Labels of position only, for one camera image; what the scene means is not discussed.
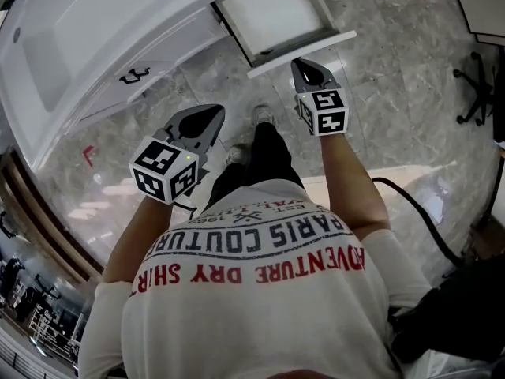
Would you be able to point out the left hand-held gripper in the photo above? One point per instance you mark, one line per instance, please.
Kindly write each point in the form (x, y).
(161, 172)

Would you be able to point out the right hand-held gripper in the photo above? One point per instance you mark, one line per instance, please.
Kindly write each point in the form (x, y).
(327, 113)

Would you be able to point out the white drawer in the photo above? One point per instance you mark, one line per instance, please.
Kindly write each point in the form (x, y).
(272, 10)

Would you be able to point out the person's left forearm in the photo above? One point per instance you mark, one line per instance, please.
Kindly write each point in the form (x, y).
(146, 231)

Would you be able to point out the person's right forearm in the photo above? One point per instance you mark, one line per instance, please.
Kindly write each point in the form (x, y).
(347, 180)

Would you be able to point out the person's left shoe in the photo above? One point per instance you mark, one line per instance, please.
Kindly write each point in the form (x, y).
(235, 154)

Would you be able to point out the person's shoe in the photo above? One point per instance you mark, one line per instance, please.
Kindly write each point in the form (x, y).
(263, 115)
(235, 154)

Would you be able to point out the person's right shoe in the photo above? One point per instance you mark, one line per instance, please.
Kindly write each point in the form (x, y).
(263, 115)

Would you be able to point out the black trousers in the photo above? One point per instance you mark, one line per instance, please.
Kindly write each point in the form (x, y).
(268, 152)

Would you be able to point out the white cabinet door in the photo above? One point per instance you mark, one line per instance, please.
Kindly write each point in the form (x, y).
(106, 97)
(177, 49)

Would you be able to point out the white vanity cabinet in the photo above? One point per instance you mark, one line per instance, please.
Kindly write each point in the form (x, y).
(79, 14)

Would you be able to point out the black office chair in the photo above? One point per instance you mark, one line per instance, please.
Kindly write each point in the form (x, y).
(479, 89)

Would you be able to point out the white board panel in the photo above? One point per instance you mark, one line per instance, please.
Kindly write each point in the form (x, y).
(493, 40)

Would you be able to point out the black-framed white board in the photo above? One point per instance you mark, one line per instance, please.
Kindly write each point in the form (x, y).
(485, 2)

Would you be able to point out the white printed shirt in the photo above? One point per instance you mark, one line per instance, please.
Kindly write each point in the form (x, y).
(256, 322)

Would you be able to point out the black waist bag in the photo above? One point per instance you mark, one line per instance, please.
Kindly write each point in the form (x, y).
(453, 318)

